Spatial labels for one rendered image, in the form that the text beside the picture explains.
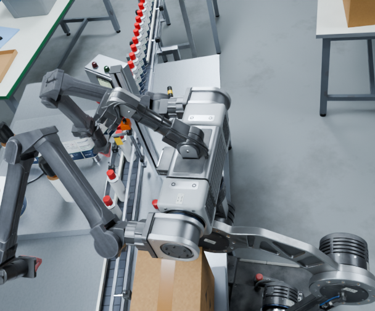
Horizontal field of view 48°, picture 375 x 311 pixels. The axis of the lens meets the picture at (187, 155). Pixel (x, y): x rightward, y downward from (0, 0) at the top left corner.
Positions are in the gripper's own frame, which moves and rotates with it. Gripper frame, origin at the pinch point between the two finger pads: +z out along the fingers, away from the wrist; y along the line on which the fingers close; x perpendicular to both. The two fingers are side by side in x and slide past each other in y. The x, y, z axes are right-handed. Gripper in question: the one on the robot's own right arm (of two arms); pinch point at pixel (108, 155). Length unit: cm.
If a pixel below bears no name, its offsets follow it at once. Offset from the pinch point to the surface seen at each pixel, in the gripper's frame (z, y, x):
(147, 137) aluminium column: -10.6, 1.2, 22.8
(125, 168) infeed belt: 13.6, -2.2, 3.9
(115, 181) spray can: -2.4, 17.6, 7.1
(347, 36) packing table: 25, -98, 130
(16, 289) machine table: 19, 56, -41
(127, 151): 4.8, -5.7, 7.3
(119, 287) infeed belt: 14, 59, 10
